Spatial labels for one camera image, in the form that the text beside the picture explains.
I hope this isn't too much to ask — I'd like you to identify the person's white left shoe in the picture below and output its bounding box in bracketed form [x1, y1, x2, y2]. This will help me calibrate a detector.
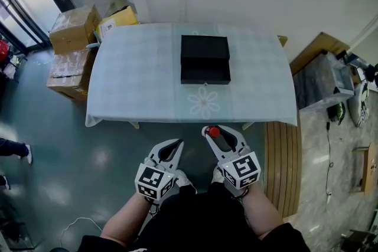
[173, 169, 198, 195]

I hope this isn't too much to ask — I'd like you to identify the light wooden frame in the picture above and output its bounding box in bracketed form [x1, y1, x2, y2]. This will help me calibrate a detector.
[350, 142, 378, 196]

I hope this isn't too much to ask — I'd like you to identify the brown cardboard box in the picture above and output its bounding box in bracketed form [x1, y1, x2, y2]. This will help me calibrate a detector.
[48, 4, 103, 55]
[46, 48, 99, 102]

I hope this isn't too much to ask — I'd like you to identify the white cable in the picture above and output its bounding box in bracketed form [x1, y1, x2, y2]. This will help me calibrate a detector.
[59, 216, 103, 246]

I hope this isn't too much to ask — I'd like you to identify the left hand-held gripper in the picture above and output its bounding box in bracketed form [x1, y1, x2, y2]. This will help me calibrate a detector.
[135, 139, 185, 202]

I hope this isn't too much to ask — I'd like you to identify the yellow cardboard box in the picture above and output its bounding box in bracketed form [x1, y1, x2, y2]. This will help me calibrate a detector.
[97, 5, 139, 40]

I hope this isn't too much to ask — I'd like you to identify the clear plastic storage bin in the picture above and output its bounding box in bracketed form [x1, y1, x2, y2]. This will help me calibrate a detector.
[292, 51, 356, 112]

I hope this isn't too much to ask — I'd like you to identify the pale blue flowered tablecloth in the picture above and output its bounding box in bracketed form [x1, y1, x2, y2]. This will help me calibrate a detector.
[85, 22, 298, 128]

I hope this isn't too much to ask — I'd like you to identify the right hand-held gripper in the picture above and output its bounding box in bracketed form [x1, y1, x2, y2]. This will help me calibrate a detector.
[201, 125, 262, 191]

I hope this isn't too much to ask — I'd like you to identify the person's white shoe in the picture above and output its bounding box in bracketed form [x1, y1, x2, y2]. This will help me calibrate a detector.
[210, 166, 226, 184]
[173, 169, 198, 195]

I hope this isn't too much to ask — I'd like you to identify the black box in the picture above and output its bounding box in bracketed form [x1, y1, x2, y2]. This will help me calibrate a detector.
[180, 34, 232, 86]

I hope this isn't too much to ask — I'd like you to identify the person's right forearm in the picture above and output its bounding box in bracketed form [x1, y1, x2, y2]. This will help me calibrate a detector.
[238, 182, 285, 240]

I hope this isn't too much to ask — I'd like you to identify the person's left forearm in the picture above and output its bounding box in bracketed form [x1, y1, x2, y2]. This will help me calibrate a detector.
[100, 191, 161, 248]

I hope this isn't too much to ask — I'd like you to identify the black cable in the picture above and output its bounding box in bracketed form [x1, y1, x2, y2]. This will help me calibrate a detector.
[324, 122, 335, 196]

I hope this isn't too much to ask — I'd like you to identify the red bag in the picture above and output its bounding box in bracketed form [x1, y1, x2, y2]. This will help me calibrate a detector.
[0, 39, 11, 63]

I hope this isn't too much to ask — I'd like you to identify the wooden slatted bench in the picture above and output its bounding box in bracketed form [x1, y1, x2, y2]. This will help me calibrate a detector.
[263, 120, 303, 219]

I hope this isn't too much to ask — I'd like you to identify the person's black clothing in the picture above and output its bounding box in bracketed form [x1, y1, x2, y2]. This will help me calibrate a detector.
[77, 182, 311, 252]

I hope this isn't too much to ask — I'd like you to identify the green and white cushion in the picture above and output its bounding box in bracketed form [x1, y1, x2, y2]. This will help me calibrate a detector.
[347, 82, 370, 128]

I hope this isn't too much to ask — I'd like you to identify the person's white right shoe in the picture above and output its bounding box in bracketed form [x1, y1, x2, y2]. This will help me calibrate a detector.
[210, 166, 226, 184]

